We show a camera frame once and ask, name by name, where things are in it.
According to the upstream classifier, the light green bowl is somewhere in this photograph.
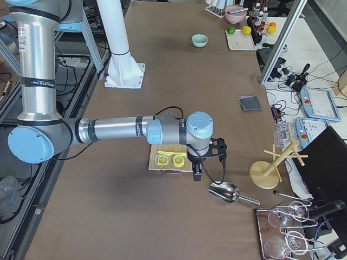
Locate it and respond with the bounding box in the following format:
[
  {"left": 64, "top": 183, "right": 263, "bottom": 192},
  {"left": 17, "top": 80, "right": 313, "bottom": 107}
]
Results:
[{"left": 191, "top": 34, "right": 208, "bottom": 48}]

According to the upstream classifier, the grey folded cloth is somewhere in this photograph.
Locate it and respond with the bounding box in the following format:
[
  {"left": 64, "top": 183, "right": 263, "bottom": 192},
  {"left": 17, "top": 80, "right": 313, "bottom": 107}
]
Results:
[{"left": 238, "top": 95, "right": 262, "bottom": 112}]

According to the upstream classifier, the metal scoop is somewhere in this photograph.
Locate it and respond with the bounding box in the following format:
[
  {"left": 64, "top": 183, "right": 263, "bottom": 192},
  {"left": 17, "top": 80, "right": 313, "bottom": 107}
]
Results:
[{"left": 208, "top": 182, "right": 261, "bottom": 205}]

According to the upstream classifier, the pink bowl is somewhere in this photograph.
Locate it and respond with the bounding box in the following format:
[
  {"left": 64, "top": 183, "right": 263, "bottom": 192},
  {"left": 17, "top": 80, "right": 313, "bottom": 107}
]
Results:
[{"left": 225, "top": 6, "right": 247, "bottom": 24}]

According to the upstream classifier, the yellow lemon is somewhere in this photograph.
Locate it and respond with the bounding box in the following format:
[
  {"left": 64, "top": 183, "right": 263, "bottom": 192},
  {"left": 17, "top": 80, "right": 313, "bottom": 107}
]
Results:
[{"left": 241, "top": 26, "right": 252, "bottom": 35}]

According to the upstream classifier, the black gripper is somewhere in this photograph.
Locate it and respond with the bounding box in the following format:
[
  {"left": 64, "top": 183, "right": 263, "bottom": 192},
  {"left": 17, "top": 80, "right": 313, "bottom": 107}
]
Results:
[{"left": 187, "top": 148, "right": 204, "bottom": 181}]

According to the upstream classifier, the blue teach pendant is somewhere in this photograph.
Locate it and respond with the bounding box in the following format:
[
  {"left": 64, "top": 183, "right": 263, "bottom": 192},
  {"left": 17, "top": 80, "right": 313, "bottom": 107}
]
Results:
[
  {"left": 295, "top": 117, "right": 330, "bottom": 148},
  {"left": 300, "top": 87, "right": 341, "bottom": 122}
]

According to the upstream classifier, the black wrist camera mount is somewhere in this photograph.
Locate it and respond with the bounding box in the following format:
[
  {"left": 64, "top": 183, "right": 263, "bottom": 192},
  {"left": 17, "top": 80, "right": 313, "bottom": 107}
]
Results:
[{"left": 204, "top": 138, "right": 227, "bottom": 158}]

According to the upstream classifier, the bamboo cutting board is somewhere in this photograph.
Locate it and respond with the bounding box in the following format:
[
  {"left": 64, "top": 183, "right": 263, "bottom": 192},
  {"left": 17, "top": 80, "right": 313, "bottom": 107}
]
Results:
[{"left": 148, "top": 145, "right": 192, "bottom": 172}]

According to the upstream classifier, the cream serving tray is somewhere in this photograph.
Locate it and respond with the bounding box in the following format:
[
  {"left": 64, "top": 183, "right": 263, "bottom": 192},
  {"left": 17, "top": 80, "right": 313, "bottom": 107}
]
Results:
[{"left": 225, "top": 29, "right": 255, "bottom": 51}]

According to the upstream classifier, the green lime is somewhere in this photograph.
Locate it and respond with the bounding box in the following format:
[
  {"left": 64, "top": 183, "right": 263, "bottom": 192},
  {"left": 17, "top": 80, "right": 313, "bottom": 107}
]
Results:
[{"left": 227, "top": 27, "right": 235, "bottom": 34}]

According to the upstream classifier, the black camera cable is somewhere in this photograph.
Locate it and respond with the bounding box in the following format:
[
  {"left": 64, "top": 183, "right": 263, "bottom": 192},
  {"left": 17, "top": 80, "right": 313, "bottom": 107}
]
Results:
[{"left": 151, "top": 106, "right": 228, "bottom": 185}]

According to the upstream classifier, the wine glass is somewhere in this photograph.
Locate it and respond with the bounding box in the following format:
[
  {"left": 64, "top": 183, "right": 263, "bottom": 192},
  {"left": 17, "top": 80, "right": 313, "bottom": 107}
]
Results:
[
  {"left": 268, "top": 200, "right": 309, "bottom": 228},
  {"left": 264, "top": 231, "right": 309, "bottom": 259}
]

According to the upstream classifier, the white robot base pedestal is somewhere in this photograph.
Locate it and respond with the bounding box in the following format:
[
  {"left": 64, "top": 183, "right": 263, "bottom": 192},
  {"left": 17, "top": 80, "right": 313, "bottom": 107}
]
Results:
[{"left": 97, "top": 0, "right": 145, "bottom": 89}]

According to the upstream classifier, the aluminium frame post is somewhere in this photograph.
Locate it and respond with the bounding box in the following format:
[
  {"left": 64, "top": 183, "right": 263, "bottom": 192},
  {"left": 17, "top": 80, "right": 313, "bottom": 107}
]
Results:
[{"left": 259, "top": 0, "right": 307, "bottom": 86}]

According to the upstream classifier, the clear plastic container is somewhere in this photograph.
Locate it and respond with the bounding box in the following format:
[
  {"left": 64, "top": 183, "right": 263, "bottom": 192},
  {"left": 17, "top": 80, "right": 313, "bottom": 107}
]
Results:
[{"left": 273, "top": 122, "right": 293, "bottom": 150}]

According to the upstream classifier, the lemon slice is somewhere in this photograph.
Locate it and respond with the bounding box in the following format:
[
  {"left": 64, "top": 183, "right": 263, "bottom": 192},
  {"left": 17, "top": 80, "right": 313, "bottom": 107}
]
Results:
[{"left": 154, "top": 154, "right": 169, "bottom": 166}]

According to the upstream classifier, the black monitor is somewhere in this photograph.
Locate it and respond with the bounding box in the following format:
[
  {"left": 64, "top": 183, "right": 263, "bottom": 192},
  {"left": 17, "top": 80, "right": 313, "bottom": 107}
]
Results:
[{"left": 298, "top": 126, "right": 346, "bottom": 201}]

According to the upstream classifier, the yellow plastic knife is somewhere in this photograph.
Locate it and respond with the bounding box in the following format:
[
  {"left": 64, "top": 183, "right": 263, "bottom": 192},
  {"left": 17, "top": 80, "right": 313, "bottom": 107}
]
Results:
[{"left": 157, "top": 151, "right": 187, "bottom": 157}]

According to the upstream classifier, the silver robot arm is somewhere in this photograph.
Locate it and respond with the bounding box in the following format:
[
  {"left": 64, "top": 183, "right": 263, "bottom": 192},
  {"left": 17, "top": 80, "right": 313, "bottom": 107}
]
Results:
[{"left": 8, "top": 1, "right": 213, "bottom": 181}]

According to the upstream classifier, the bottle rack with bottles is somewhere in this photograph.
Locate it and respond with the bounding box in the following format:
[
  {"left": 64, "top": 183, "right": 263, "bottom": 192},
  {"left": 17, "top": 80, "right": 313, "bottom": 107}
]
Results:
[{"left": 247, "top": 5, "right": 268, "bottom": 44}]

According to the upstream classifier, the wooden mug tree stand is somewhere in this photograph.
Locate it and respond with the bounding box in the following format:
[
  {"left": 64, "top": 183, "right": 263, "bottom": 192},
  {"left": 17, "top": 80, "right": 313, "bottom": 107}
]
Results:
[{"left": 249, "top": 125, "right": 309, "bottom": 189}]

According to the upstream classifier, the wire glass rack tray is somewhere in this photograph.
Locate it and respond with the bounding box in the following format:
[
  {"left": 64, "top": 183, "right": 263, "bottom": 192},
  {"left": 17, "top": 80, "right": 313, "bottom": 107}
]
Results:
[{"left": 254, "top": 207, "right": 347, "bottom": 260}]

